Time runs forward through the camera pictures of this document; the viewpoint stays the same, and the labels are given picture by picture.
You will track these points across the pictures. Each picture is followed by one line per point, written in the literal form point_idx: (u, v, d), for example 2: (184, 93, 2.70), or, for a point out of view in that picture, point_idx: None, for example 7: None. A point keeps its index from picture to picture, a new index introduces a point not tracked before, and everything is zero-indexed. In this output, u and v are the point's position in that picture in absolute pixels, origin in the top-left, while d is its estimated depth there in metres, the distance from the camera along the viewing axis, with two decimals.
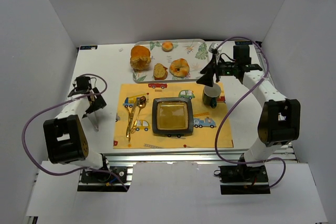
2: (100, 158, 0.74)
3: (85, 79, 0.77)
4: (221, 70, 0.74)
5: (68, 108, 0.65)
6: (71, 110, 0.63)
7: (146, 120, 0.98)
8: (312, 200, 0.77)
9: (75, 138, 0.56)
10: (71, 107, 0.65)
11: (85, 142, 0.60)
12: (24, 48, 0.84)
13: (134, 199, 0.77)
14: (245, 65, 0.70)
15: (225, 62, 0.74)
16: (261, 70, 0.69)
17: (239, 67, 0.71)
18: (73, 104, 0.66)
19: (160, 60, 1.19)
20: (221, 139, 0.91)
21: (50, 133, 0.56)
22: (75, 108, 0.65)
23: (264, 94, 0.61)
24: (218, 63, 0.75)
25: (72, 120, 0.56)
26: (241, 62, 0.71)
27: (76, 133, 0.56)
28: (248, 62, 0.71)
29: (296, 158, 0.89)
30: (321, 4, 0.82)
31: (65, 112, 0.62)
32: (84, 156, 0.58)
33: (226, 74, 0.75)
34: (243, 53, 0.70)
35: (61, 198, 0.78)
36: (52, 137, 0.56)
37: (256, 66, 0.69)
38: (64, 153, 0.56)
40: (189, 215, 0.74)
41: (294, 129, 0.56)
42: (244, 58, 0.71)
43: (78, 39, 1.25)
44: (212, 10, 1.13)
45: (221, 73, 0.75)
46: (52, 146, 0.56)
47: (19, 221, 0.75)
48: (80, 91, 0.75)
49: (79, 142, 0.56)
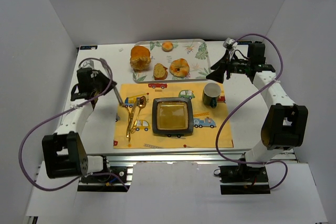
2: (101, 161, 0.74)
3: (85, 75, 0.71)
4: (233, 66, 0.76)
5: (70, 119, 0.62)
6: (72, 123, 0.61)
7: (146, 120, 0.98)
8: (312, 200, 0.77)
9: (74, 159, 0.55)
10: (72, 118, 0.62)
11: (84, 158, 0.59)
12: (24, 48, 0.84)
13: (134, 199, 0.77)
14: (258, 65, 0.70)
15: (238, 60, 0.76)
16: (273, 71, 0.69)
17: (251, 67, 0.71)
18: (75, 115, 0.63)
19: (160, 60, 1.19)
20: (221, 138, 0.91)
21: (48, 151, 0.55)
22: (76, 120, 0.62)
23: (272, 96, 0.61)
24: (232, 60, 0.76)
25: (72, 141, 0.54)
26: (254, 61, 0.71)
27: (75, 153, 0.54)
28: (262, 62, 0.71)
29: (296, 158, 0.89)
30: (321, 4, 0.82)
31: (65, 126, 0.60)
32: (81, 173, 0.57)
33: (238, 72, 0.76)
34: (258, 52, 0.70)
35: (61, 198, 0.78)
36: (51, 155, 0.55)
37: (269, 67, 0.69)
38: (62, 171, 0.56)
40: (190, 215, 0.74)
41: (298, 136, 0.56)
42: (258, 57, 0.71)
43: (78, 39, 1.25)
44: (212, 10, 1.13)
45: (233, 70, 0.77)
46: (50, 163, 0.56)
47: (19, 221, 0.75)
48: (83, 95, 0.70)
49: (78, 162, 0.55)
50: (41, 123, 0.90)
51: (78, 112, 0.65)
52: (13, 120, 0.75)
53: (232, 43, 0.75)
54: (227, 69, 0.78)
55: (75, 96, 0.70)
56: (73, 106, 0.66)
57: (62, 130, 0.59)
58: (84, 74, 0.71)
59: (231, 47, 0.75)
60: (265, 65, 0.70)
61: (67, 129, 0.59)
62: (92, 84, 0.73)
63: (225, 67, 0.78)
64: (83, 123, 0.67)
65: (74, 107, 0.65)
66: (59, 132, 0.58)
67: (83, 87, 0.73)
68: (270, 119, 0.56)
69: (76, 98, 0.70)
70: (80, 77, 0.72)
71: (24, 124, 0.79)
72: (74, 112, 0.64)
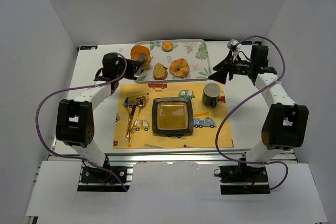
2: (102, 157, 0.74)
3: (109, 63, 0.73)
4: (236, 68, 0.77)
5: (87, 93, 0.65)
6: (89, 96, 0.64)
7: (146, 120, 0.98)
8: (311, 200, 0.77)
9: (82, 124, 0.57)
10: (90, 92, 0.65)
11: (92, 129, 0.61)
12: (24, 48, 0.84)
13: (134, 199, 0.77)
14: (260, 67, 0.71)
15: (241, 62, 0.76)
16: (275, 74, 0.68)
17: (253, 68, 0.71)
18: (94, 91, 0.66)
19: (160, 60, 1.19)
20: (221, 138, 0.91)
21: (61, 112, 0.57)
22: (93, 94, 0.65)
23: (273, 96, 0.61)
24: (235, 61, 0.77)
25: (85, 108, 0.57)
26: (256, 63, 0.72)
27: (85, 120, 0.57)
28: (264, 64, 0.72)
29: (296, 158, 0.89)
30: (320, 4, 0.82)
31: (83, 97, 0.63)
32: (85, 141, 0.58)
33: (241, 73, 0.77)
34: (261, 54, 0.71)
35: (62, 197, 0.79)
36: (63, 116, 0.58)
37: (271, 70, 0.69)
38: (69, 135, 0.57)
40: (189, 215, 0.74)
41: (298, 136, 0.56)
42: (261, 60, 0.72)
43: (78, 39, 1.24)
44: (213, 10, 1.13)
45: (236, 71, 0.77)
46: (60, 124, 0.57)
47: (19, 221, 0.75)
48: (106, 78, 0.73)
49: (84, 129, 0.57)
50: (41, 122, 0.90)
51: (97, 88, 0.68)
52: (13, 119, 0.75)
53: (236, 44, 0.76)
54: (230, 70, 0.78)
55: (98, 78, 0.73)
56: (94, 84, 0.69)
57: (77, 98, 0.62)
58: (109, 61, 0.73)
59: (235, 48, 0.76)
60: (268, 67, 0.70)
61: (83, 99, 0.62)
62: (115, 70, 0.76)
63: (229, 68, 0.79)
64: (98, 102, 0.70)
65: (95, 85, 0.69)
66: (75, 99, 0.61)
67: (107, 72, 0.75)
68: (270, 119, 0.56)
69: (98, 80, 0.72)
70: (106, 63, 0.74)
71: (23, 124, 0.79)
72: (93, 88, 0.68)
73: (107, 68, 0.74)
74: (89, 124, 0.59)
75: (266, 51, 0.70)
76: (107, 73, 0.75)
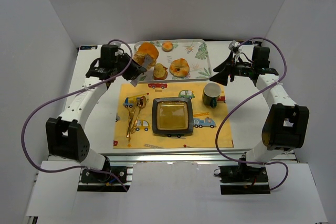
2: (102, 159, 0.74)
3: (107, 52, 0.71)
4: (238, 70, 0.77)
5: (76, 104, 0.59)
6: (78, 109, 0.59)
7: (146, 120, 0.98)
8: (311, 200, 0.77)
9: (73, 146, 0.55)
10: (79, 103, 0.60)
11: (85, 144, 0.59)
12: (24, 48, 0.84)
13: (135, 199, 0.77)
14: (261, 68, 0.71)
15: (243, 63, 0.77)
16: (275, 74, 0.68)
17: (255, 70, 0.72)
18: (83, 101, 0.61)
19: (160, 60, 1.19)
20: (221, 138, 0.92)
21: (50, 132, 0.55)
22: (83, 106, 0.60)
23: (274, 96, 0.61)
24: (237, 63, 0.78)
25: (73, 131, 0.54)
26: (258, 64, 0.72)
27: (75, 142, 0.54)
28: (265, 65, 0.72)
29: (296, 158, 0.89)
30: (320, 4, 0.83)
31: (71, 111, 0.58)
32: (80, 158, 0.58)
33: (242, 74, 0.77)
34: (262, 55, 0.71)
35: (62, 197, 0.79)
36: (52, 137, 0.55)
37: (272, 70, 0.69)
38: (61, 154, 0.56)
40: (189, 215, 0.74)
41: (298, 136, 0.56)
42: (262, 61, 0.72)
43: (78, 39, 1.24)
44: (213, 10, 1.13)
45: (238, 72, 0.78)
46: (51, 144, 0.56)
47: (19, 221, 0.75)
48: (102, 70, 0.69)
49: (77, 150, 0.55)
50: (41, 122, 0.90)
51: (88, 94, 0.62)
52: (13, 119, 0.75)
53: (238, 46, 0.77)
54: (231, 72, 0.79)
55: (94, 70, 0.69)
56: (84, 87, 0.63)
57: (65, 114, 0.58)
58: (107, 50, 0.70)
59: (237, 50, 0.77)
60: (269, 68, 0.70)
61: (72, 115, 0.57)
62: (113, 62, 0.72)
63: (230, 70, 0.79)
64: (92, 105, 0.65)
65: (85, 88, 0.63)
66: (64, 116, 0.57)
67: (104, 63, 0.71)
68: (271, 119, 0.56)
69: (94, 71, 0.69)
70: (103, 52, 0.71)
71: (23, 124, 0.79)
72: (83, 95, 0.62)
73: (105, 59, 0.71)
74: (80, 142, 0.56)
75: (268, 52, 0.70)
76: (104, 64, 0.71)
